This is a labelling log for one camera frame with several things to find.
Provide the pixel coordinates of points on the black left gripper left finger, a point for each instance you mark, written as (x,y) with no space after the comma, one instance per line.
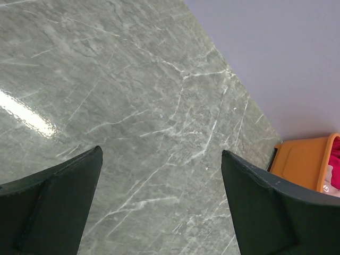
(46,212)

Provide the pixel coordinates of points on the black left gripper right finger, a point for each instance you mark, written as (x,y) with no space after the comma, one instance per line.
(274,216)

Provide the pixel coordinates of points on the orange plastic laundry basket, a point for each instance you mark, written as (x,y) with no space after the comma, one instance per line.
(304,162)

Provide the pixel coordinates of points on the bright pink crumpled t-shirt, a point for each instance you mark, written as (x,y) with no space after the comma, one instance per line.
(334,155)

